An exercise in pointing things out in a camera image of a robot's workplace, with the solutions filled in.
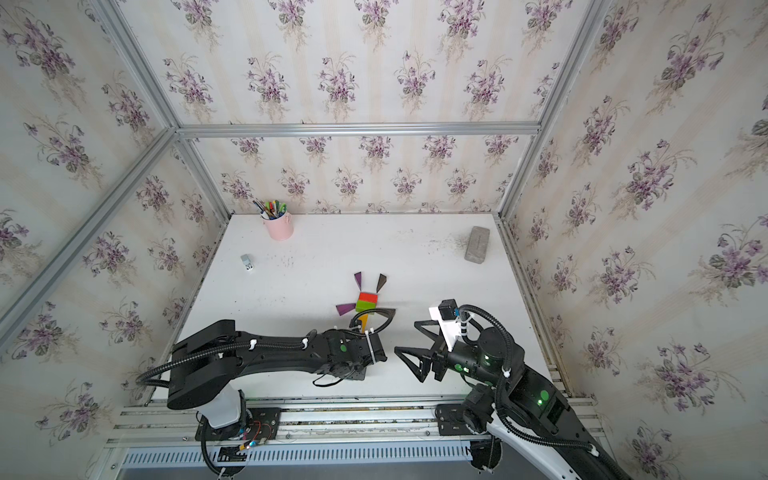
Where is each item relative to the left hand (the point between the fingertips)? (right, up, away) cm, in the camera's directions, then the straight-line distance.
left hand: (361, 369), depth 82 cm
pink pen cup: (-32, +41, +25) cm, 58 cm away
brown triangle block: (+5, +23, +16) cm, 28 cm away
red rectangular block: (+2, +18, +13) cm, 22 cm away
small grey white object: (-41, +29, +20) cm, 54 cm away
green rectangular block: (-1, +16, +11) cm, 19 cm away
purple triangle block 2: (-6, +15, +11) cm, 19 cm away
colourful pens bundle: (-35, +47, +23) cm, 63 cm away
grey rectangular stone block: (+41, +35, +25) cm, 59 cm away
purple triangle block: (-2, +23, +17) cm, 29 cm away
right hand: (+13, +15, -21) cm, 29 cm away
